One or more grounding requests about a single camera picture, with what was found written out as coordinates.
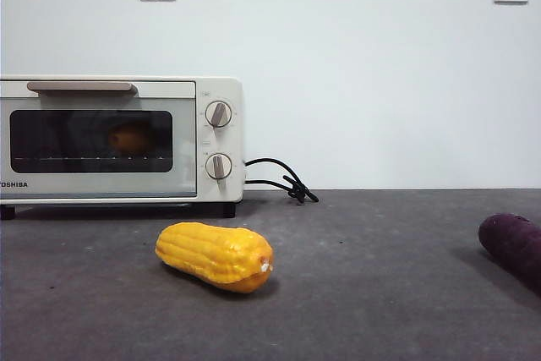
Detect glass oven door with handle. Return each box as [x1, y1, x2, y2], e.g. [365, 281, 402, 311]
[0, 79, 199, 200]

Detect brown potato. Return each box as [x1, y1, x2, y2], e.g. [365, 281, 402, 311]
[107, 121, 154, 155]

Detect oven knob with beige grip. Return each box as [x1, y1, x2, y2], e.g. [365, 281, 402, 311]
[204, 101, 233, 129]
[205, 152, 233, 181]

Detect white Toshiba toaster oven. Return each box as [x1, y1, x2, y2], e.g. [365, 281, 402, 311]
[0, 76, 245, 221]

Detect purple sweet potato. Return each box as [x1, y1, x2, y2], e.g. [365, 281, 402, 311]
[478, 212, 541, 299]

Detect yellow corn cob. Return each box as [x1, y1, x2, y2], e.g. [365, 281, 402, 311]
[154, 222, 276, 294]

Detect black oven power cable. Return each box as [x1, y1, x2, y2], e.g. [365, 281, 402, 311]
[243, 157, 320, 205]

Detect metal wire oven rack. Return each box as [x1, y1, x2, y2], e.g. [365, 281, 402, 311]
[12, 155, 170, 163]

